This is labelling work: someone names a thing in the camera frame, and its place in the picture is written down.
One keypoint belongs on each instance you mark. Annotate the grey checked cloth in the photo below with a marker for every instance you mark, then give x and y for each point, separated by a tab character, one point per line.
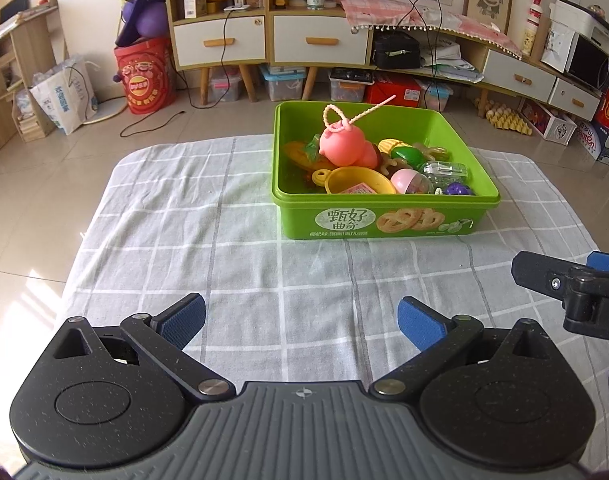
184	220

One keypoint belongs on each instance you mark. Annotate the cartoon printed cup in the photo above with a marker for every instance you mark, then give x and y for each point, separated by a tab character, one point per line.
530	32

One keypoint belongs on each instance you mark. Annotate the small cardboard box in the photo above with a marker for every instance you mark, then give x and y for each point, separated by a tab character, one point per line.
194	2

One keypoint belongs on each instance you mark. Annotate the yellow toy corn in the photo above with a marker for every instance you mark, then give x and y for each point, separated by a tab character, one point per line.
404	152

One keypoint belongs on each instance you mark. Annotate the green plastic cookie box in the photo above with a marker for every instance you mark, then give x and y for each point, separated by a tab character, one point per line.
304	215

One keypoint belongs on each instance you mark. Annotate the round white floor base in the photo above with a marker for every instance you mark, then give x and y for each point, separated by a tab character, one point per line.
109	110

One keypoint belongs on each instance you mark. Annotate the orange toy carrot green leaf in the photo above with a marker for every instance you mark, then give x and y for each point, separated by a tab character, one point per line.
297	152

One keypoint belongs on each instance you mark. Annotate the clear plastic case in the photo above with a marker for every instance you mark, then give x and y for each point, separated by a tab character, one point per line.
444	172

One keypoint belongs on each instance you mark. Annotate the black bag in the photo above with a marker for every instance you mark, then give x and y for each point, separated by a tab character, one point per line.
397	52

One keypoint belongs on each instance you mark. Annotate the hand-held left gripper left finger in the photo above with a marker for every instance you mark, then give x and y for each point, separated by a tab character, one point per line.
182	320

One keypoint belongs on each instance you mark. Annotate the black microwave oven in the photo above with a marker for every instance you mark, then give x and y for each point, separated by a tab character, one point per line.
591	62

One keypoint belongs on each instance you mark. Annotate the white printer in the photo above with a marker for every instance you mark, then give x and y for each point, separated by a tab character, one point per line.
584	17

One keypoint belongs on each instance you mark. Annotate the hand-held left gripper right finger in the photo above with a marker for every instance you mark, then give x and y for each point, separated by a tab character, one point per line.
419	325

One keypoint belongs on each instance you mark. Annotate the low curved wooden cabinet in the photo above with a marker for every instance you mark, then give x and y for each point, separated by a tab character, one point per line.
479	65

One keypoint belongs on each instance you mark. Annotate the wooden shelf unit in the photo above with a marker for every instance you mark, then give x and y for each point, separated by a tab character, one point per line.
19	50

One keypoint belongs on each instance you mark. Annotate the pink capsule toy ball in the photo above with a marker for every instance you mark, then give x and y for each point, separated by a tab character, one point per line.
407	182

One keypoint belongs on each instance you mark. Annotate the white printed box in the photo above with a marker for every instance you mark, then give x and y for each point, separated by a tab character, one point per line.
559	130

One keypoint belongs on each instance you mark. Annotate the pink rectangular box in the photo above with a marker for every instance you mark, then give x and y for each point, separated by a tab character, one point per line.
362	189

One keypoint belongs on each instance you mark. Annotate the purple plush toy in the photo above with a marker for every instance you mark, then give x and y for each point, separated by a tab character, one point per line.
149	17

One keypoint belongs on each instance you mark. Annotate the red printed bucket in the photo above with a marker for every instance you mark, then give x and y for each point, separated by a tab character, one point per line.
144	82

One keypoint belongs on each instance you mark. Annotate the pink pig toy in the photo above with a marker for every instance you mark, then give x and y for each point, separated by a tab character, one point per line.
342	145

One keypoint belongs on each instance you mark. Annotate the pink checked cloth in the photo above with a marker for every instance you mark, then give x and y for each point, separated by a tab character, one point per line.
379	10

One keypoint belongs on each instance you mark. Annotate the yellow toy pot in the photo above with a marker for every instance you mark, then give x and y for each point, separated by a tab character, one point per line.
344	177

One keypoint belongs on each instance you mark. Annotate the yellow egg tray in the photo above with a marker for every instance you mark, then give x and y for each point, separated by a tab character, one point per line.
504	117

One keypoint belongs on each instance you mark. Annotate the beige rubber octopus toy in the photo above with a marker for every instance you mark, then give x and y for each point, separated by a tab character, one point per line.
434	151

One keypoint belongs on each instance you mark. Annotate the purple toy grapes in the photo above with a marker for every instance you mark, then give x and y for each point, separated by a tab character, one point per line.
457	190

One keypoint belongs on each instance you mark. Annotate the white and blue carton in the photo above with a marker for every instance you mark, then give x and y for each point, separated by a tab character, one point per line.
596	145

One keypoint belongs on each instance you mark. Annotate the red cardboard box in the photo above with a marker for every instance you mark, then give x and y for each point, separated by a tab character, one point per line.
392	92

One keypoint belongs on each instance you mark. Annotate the tall wooden cabinet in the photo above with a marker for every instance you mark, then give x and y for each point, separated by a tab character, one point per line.
269	40

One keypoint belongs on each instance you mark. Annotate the clear storage bin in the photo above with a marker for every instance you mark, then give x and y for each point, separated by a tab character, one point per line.
434	97
226	87
283	85
351	87

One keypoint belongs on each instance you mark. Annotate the white shopping bag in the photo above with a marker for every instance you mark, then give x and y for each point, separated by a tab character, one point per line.
64	100

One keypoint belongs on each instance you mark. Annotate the pile of white papers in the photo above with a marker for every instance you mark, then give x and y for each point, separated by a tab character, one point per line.
452	62

